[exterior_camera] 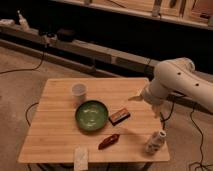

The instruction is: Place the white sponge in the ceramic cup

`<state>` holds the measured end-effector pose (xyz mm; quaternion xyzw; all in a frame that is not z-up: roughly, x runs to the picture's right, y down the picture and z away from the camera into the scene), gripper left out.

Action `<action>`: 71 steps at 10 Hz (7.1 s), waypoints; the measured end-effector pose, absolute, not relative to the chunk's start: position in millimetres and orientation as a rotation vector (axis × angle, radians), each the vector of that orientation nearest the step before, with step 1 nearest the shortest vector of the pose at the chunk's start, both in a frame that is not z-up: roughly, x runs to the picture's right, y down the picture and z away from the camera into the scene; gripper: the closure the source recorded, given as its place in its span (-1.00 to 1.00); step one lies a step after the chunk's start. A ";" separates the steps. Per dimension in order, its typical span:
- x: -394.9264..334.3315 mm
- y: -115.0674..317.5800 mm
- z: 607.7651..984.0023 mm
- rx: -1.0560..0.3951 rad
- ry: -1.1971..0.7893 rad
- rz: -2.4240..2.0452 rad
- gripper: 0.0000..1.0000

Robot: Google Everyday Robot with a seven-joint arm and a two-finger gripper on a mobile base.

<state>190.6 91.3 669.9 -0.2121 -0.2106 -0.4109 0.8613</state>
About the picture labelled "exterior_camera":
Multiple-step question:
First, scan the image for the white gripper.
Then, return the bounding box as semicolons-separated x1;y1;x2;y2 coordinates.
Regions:
128;86;163;118

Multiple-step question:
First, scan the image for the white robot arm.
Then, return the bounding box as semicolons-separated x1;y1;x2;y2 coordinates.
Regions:
129;57;213;113

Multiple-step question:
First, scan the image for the white ceramic cup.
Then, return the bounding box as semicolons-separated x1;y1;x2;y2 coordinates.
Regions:
71;83;87;104

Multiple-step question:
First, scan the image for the white plastic bottle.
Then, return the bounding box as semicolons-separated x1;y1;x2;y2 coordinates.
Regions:
145;130;166;155

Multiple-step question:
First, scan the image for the wooden table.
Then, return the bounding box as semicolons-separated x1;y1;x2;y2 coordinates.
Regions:
18;78;170;163

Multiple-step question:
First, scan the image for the red-brown oblong object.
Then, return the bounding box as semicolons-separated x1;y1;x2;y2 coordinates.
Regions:
98;134;120;150

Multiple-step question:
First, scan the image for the green bowl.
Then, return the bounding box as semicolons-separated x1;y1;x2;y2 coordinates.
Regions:
75;100;109;132

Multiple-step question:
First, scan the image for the black device on ledge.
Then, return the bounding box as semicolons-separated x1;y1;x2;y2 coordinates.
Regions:
57;29;75;42

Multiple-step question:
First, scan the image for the white spray bottle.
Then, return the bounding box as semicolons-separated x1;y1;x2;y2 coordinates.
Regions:
17;11;30;31

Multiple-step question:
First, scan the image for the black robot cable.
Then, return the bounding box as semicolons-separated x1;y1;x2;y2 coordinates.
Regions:
159;99;213;171

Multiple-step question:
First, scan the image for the black cable on floor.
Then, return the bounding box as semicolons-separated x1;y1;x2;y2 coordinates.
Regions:
0;49;46;76

